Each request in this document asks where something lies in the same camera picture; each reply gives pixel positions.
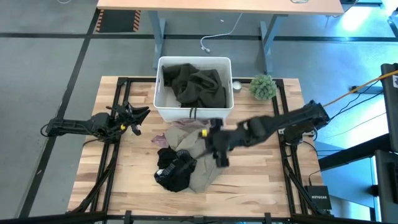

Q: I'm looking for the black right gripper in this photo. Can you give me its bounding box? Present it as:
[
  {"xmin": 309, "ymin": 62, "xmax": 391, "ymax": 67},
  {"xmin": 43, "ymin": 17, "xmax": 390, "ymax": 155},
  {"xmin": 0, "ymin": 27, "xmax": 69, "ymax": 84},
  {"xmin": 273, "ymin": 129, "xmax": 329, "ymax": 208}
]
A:
[{"xmin": 201, "ymin": 117, "xmax": 233, "ymax": 169}]

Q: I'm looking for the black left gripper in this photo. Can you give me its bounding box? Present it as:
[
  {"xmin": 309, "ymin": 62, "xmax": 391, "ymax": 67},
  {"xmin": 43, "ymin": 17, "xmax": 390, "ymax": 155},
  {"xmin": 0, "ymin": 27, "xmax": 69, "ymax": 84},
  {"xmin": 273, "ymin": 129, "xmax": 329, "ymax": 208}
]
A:
[{"xmin": 105, "ymin": 101, "xmax": 151, "ymax": 138}]

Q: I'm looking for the black garment with printed waistband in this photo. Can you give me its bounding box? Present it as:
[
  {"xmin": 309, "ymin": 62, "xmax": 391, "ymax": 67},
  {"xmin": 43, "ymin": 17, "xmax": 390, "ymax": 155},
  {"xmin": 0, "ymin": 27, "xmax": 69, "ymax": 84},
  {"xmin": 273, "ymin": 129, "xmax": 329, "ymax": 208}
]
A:
[{"xmin": 154, "ymin": 146, "xmax": 198, "ymax": 193}]

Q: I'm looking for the white plastic bin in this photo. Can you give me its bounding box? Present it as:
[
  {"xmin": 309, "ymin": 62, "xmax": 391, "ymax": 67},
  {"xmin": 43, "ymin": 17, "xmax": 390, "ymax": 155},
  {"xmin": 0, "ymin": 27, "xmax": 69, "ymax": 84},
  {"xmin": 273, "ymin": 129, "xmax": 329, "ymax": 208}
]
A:
[{"xmin": 152, "ymin": 55, "xmax": 234, "ymax": 123}]

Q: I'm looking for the beige garment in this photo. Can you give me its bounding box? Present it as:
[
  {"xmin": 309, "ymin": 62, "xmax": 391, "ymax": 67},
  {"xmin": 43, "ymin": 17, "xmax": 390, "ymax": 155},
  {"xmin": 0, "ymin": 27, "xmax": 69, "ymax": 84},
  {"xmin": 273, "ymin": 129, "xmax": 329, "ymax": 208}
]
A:
[{"xmin": 164, "ymin": 123, "xmax": 224, "ymax": 194}]

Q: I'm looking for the dark olive garment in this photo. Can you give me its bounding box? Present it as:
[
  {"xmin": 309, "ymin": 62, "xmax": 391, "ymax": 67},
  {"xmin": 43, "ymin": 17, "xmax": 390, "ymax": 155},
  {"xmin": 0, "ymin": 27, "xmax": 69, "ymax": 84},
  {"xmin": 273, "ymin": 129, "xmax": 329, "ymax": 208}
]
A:
[{"xmin": 161, "ymin": 63, "xmax": 228, "ymax": 109}]

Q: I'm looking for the green potted plant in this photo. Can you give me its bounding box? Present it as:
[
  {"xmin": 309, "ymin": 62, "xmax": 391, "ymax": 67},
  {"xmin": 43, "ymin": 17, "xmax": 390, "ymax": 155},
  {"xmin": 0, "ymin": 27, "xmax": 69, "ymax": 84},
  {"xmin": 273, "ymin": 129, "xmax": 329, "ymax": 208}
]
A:
[{"xmin": 249, "ymin": 73, "xmax": 278, "ymax": 101}]

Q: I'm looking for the black mat with hazard stripes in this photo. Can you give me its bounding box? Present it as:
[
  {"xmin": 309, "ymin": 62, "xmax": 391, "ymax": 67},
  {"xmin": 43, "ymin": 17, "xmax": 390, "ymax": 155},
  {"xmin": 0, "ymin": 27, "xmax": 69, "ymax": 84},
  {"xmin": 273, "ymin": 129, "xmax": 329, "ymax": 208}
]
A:
[{"xmin": 95, "ymin": 9, "xmax": 142, "ymax": 34}]

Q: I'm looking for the wooden desk with blue legs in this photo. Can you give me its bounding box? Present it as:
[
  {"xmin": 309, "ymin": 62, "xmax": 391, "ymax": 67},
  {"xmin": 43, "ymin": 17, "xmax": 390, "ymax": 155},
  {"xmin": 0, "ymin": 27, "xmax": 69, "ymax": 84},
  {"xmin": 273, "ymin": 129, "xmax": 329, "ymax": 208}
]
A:
[{"xmin": 96, "ymin": 0, "xmax": 345, "ymax": 74}]

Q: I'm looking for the black diagonal beam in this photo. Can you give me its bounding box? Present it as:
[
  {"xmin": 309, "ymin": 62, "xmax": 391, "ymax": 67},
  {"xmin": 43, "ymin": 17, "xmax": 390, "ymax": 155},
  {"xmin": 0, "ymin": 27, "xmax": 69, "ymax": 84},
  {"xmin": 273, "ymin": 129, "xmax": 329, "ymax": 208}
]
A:
[{"xmin": 318, "ymin": 133, "xmax": 391, "ymax": 171}]

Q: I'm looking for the black equipment panel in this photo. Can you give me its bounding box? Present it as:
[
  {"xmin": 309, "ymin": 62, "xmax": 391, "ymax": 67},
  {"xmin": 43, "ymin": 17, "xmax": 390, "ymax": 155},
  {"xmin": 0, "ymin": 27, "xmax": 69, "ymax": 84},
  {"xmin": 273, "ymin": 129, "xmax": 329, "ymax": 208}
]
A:
[{"xmin": 381, "ymin": 63, "xmax": 398, "ymax": 144}]

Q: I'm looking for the black aluminium table frame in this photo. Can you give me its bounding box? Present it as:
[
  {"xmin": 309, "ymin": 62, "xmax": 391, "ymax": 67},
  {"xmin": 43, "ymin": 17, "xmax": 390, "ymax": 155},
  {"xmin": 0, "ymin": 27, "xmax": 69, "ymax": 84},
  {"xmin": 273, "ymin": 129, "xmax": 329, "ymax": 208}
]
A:
[{"xmin": 0, "ymin": 77, "xmax": 398, "ymax": 224}]

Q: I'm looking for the white cable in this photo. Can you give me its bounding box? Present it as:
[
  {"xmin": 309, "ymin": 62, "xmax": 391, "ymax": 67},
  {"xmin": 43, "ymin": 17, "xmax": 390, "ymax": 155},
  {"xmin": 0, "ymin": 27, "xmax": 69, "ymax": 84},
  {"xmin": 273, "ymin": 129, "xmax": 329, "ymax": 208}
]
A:
[{"xmin": 200, "ymin": 12, "xmax": 243, "ymax": 54}]

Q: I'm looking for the black network switch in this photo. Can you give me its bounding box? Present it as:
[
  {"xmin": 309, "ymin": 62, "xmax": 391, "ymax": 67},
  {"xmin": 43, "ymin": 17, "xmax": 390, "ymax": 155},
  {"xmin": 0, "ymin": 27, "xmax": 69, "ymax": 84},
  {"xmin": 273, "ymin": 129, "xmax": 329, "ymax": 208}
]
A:
[{"xmin": 303, "ymin": 185, "xmax": 333, "ymax": 211}]

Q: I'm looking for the yellow cable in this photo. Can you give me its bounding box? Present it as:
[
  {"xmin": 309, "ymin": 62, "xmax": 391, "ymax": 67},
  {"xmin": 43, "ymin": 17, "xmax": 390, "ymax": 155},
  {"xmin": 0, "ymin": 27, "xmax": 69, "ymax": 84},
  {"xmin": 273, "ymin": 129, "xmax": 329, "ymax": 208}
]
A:
[{"xmin": 323, "ymin": 70, "xmax": 398, "ymax": 108}]

